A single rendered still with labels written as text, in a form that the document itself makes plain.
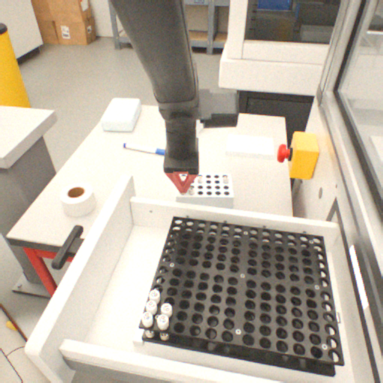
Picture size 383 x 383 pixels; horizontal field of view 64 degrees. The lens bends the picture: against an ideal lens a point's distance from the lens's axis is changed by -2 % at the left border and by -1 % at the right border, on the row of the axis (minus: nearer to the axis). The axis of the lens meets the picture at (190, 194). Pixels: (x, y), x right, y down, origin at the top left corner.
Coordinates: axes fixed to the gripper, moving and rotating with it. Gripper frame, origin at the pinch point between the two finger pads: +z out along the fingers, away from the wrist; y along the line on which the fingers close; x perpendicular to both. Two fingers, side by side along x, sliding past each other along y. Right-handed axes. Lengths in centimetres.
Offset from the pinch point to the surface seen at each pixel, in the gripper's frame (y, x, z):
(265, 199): 2.2, -18.5, 5.5
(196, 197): -1.5, -2.8, 1.8
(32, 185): 28, 53, 24
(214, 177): 5.6, -6.9, 2.0
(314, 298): -30.4, -17.4, -8.8
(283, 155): 2.3, -20.4, -6.7
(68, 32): 383, 167, 69
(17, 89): 189, 144, 60
